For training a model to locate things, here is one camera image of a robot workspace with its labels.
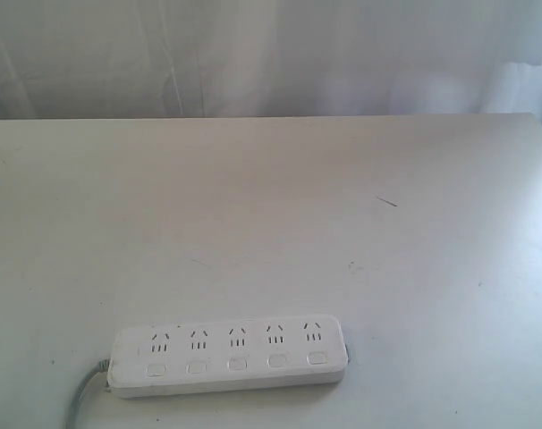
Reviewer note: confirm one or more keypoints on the white five-outlet power strip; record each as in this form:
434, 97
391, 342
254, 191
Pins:
260, 353

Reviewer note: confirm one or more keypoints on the white curtain backdrop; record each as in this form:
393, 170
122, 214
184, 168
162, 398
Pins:
138, 59

